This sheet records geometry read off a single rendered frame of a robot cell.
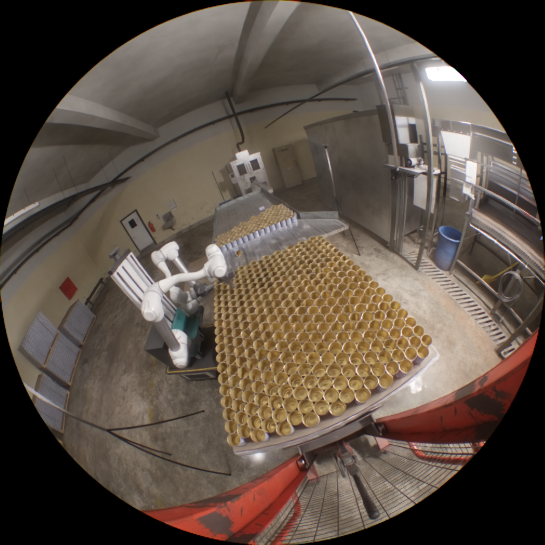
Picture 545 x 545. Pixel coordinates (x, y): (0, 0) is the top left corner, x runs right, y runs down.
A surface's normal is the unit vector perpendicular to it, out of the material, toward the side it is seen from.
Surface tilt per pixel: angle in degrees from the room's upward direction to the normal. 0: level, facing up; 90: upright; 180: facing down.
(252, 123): 90
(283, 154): 90
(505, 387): 90
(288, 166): 90
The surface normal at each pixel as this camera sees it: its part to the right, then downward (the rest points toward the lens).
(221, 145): 0.26, 0.55
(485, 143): -0.92, 0.39
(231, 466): -0.29, -0.73
